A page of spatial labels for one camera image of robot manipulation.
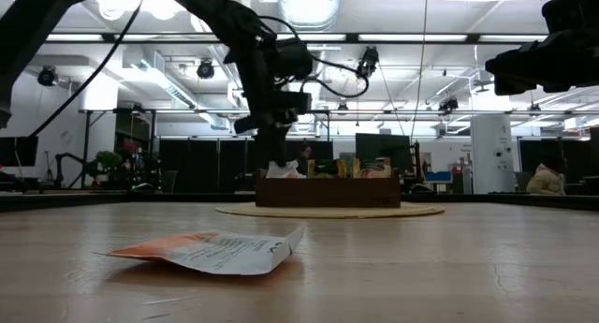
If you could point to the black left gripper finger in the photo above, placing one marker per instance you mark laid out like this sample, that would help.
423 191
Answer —
267 140
283 140

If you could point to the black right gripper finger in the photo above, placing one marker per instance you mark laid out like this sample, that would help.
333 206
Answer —
529 88
524 63

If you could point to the white orange tea packet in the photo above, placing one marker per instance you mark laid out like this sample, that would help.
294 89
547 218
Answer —
224 255
285 172

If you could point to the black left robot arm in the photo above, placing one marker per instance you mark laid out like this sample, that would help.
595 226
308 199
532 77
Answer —
23 42

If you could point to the brown wooden tea caddy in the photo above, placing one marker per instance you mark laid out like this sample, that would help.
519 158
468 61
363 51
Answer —
327 194

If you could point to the person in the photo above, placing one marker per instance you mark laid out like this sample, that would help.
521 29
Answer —
304 159
545 180

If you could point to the black partition screen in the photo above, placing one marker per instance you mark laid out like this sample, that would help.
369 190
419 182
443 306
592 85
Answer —
323 152
578 159
538 150
187 164
234 164

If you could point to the black ceiling spotlight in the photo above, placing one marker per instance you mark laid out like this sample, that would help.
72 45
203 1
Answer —
205 70
47 76
448 105

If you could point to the round woven straw placemat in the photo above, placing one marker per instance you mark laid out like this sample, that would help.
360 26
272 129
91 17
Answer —
327 213

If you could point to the black computer monitor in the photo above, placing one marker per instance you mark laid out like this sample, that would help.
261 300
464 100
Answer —
21 151
384 147

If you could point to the green leafy plant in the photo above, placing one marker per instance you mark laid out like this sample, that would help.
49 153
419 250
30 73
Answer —
108 159

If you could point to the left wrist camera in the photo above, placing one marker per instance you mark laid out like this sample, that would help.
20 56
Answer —
297 103

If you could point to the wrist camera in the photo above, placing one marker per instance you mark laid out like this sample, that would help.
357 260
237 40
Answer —
571 9
297 103

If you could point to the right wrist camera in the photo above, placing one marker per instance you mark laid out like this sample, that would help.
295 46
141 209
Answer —
571 9

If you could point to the black hanging ceiling camera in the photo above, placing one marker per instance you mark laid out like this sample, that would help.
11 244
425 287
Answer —
368 61

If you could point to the black aluminium table frame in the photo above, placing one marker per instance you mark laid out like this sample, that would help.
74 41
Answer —
140 200

